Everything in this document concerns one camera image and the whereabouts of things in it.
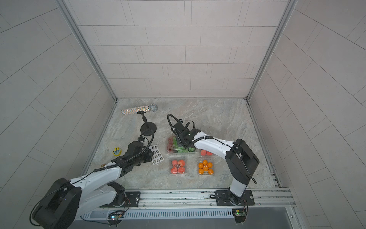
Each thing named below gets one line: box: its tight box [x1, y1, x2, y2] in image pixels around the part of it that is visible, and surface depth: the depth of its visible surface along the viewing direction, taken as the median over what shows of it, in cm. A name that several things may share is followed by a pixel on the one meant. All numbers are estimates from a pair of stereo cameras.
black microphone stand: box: [136, 110, 157, 137], surface depth 98 cm
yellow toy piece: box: [112, 146, 122, 157], surface depth 88 cm
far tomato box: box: [200, 149, 214, 157], surface depth 86 cm
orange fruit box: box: [197, 159, 214, 176], surface depth 81 cm
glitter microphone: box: [121, 104, 159, 115], surface depth 82 cm
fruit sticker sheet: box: [149, 144, 165, 165], surface depth 86 cm
